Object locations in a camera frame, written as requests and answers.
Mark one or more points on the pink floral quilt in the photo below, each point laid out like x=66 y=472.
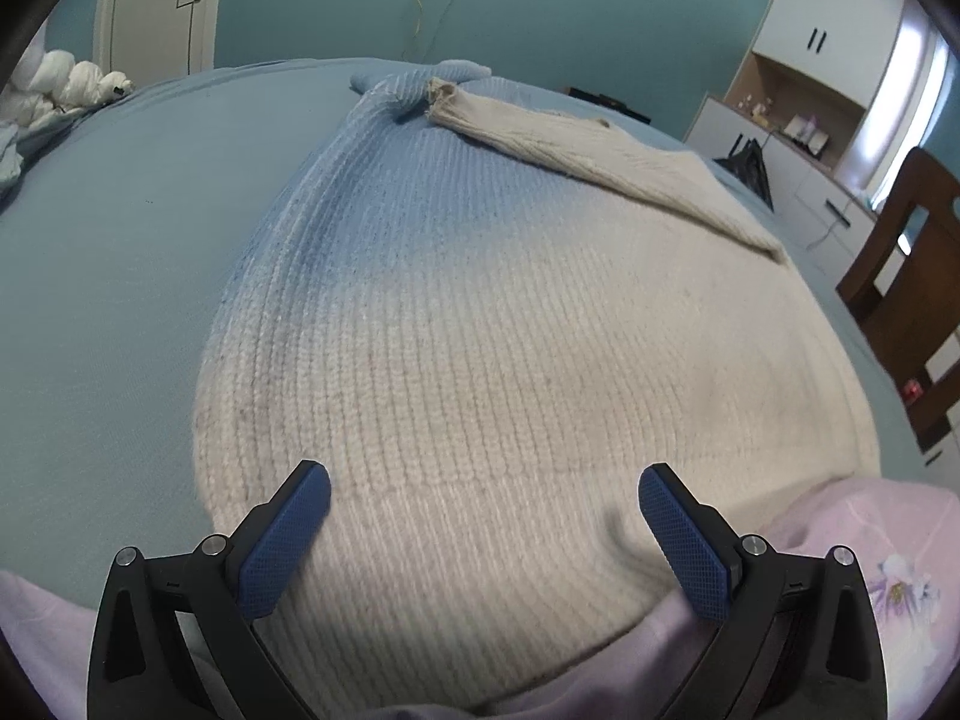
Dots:
x=825 y=517

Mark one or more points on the white door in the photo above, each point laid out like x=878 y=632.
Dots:
x=150 y=15

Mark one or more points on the small bottles on shelf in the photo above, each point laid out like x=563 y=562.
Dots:
x=756 y=105

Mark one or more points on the black plastic bag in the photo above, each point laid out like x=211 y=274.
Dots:
x=746 y=161

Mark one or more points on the bed with teal sheet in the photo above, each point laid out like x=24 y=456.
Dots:
x=112 y=300

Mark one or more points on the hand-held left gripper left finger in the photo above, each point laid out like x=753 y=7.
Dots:
x=289 y=540

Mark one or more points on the blue and cream knit sweater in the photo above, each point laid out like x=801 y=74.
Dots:
x=480 y=352

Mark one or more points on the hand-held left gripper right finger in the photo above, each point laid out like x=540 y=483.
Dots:
x=686 y=547

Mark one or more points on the white puffer jacket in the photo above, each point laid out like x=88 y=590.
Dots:
x=75 y=82

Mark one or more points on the brown wooden chair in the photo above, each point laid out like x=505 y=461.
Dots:
x=922 y=240

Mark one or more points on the small red object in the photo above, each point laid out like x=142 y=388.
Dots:
x=913 y=390

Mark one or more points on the black and grey box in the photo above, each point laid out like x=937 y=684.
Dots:
x=600 y=97

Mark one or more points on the light grey garment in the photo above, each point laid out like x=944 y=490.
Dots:
x=9 y=157

